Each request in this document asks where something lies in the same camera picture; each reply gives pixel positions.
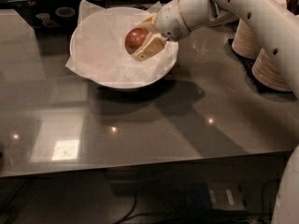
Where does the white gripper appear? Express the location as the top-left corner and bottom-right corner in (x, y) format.
(132, 0), (191, 62)

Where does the red apple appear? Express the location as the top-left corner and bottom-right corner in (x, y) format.
(125, 28), (149, 54)

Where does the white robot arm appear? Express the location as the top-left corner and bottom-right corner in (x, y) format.
(128, 0), (299, 97)

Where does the white bowl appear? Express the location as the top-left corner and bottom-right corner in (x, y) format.
(68, 6), (179, 91)

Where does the white paper liner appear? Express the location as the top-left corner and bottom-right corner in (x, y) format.
(64, 0), (177, 86)

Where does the black mat under stacks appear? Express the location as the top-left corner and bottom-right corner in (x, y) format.
(234, 52), (292, 94)

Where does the front stack of paper bowls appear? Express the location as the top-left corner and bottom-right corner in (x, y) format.
(252, 49), (291, 91)

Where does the dark box under table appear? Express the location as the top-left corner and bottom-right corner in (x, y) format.
(185, 182), (247, 216)

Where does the black cable on floor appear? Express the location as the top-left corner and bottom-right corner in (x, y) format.
(113, 179), (278, 224)

